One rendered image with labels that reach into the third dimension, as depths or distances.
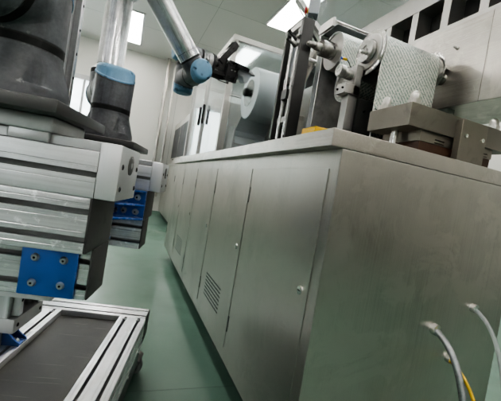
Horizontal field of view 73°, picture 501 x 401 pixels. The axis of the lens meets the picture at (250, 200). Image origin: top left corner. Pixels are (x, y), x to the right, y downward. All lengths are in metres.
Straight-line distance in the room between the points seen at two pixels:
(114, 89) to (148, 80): 5.52
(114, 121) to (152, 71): 5.60
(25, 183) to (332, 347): 0.69
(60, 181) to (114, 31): 0.82
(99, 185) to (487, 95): 1.16
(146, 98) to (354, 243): 5.99
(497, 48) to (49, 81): 1.24
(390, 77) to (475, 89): 0.29
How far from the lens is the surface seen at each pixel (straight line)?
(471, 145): 1.11
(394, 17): 1.85
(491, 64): 1.38
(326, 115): 1.52
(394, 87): 1.23
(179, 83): 1.37
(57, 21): 0.70
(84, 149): 0.59
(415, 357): 1.04
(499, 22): 1.43
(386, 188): 0.84
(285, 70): 1.57
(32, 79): 0.66
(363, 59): 1.25
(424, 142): 1.03
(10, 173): 0.63
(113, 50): 1.31
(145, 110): 6.54
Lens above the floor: 0.74
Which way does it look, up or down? 2 degrees down
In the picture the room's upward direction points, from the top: 9 degrees clockwise
